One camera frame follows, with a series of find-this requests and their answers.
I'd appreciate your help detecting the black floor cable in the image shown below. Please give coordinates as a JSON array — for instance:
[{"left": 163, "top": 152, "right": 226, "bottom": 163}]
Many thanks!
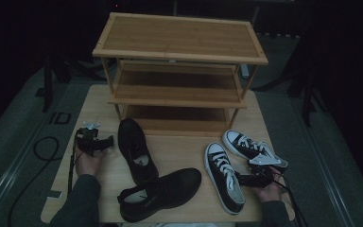
[{"left": 8, "top": 135, "right": 61, "bottom": 227}]

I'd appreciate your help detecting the person's left hand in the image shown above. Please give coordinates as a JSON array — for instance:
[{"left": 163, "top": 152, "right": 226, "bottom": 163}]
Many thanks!
[{"left": 75, "top": 148, "right": 108, "bottom": 177}]

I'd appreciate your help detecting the black mesh shoe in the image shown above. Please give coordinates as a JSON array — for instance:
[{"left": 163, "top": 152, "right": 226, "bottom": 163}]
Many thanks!
[
  {"left": 117, "top": 117, "right": 160, "bottom": 185},
  {"left": 116, "top": 167, "right": 202, "bottom": 223}
]

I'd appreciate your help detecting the grey tape strip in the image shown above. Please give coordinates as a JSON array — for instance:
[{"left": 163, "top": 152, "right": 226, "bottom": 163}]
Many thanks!
[{"left": 45, "top": 189, "right": 63, "bottom": 200}]

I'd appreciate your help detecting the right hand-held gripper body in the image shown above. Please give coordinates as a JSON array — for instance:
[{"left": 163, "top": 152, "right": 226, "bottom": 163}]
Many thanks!
[{"left": 247, "top": 153, "right": 285, "bottom": 189}]

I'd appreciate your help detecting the black metal stand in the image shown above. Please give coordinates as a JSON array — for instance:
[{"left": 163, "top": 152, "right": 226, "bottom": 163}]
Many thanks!
[{"left": 42, "top": 55, "right": 74, "bottom": 113}]

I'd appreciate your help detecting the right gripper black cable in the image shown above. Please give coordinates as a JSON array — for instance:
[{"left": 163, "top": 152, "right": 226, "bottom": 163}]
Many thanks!
[{"left": 272, "top": 171, "right": 310, "bottom": 227}]

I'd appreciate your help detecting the black white canvas sneaker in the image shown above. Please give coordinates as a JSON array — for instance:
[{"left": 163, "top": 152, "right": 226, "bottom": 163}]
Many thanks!
[
  {"left": 203, "top": 141, "right": 246, "bottom": 216},
  {"left": 221, "top": 129, "right": 289, "bottom": 169}
]

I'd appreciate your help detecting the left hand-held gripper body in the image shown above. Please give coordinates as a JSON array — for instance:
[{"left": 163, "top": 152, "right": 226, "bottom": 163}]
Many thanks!
[{"left": 75, "top": 122, "right": 106, "bottom": 157}]

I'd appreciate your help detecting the person's right hand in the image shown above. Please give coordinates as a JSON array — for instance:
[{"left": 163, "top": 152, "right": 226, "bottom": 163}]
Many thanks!
[{"left": 251, "top": 166, "right": 285, "bottom": 203}]

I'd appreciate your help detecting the wooden shoe rack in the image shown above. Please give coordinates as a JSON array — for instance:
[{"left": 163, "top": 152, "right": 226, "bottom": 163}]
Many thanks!
[{"left": 92, "top": 11, "right": 269, "bottom": 138}]

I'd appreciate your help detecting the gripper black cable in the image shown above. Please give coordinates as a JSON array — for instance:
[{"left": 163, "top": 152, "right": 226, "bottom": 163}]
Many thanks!
[
  {"left": 272, "top": 171, "right": 310, "bottom": 227},
  {"left": 66, "top": 131, "right": 78, "bottom": 198}
]

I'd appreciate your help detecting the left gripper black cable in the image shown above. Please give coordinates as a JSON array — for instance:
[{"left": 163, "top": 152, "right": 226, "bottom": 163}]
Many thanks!
[{"left": 66, "top": 131, "right": 78, "bottom": 198}]

